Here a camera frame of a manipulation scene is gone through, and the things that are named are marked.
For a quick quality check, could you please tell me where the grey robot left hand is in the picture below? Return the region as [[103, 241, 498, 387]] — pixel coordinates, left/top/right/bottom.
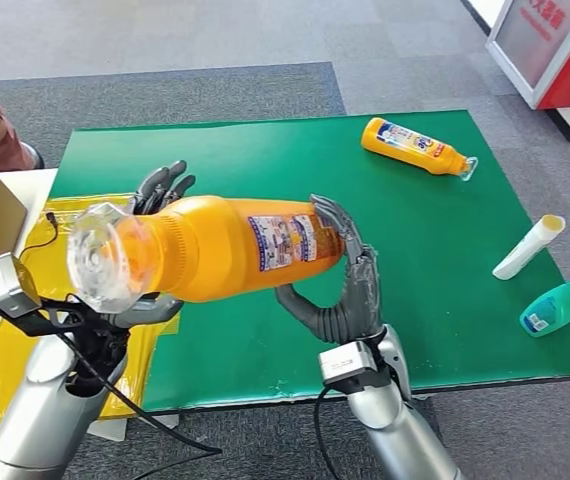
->
[[66, 160, 197, 397]]

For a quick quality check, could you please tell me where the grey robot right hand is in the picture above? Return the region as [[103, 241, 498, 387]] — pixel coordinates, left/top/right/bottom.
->
[[274, 193, 385, 346]]

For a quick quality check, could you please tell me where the orange bottle with clear cap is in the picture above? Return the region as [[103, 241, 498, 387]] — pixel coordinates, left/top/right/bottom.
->
[[65, 194, 346, 315], [360, 117, 480, 183]]

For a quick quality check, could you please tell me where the white tube bottle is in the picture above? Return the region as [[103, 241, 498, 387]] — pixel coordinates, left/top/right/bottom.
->
[[492, 214, 567, 282]]

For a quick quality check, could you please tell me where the teal bottle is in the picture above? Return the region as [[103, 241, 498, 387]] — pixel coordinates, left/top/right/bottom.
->
[[519, 278, 570, 340]]

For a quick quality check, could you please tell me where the green table mat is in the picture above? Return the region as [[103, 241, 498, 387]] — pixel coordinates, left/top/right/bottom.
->
[[47, 109, 570, 416]]

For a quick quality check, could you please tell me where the white side table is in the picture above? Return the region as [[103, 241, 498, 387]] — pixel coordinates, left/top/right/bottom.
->
[[0, 168, 59, 403]]

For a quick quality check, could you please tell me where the red and white sign board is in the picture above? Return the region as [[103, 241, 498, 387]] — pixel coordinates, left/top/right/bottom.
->
[[484, 0, 570, 111]]

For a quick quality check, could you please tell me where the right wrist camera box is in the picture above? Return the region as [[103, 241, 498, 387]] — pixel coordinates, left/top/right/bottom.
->
[[317, 340, 379, 397]]

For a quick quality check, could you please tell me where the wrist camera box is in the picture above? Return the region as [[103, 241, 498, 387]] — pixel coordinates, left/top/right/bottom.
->
[[317, 340, 379, 397], [0, 252, 43, 321]]

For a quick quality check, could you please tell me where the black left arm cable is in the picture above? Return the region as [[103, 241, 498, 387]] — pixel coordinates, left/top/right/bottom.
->
[[55, 329, 224, 480]]

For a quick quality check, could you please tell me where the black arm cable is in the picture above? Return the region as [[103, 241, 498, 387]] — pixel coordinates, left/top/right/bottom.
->
[[312, 386, 344, 480], [55, 329, 224, 480]]

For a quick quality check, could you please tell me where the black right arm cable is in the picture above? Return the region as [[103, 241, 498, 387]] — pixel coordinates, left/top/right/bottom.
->
[[312, 386, 344, 480]]

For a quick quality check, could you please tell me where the thin black cable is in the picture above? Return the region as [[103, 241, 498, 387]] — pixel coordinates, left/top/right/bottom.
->
[[18, 211, 60, 264]]

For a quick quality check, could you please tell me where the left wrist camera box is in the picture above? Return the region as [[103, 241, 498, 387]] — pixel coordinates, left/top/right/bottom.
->
[[0, 252, 43, 321]]

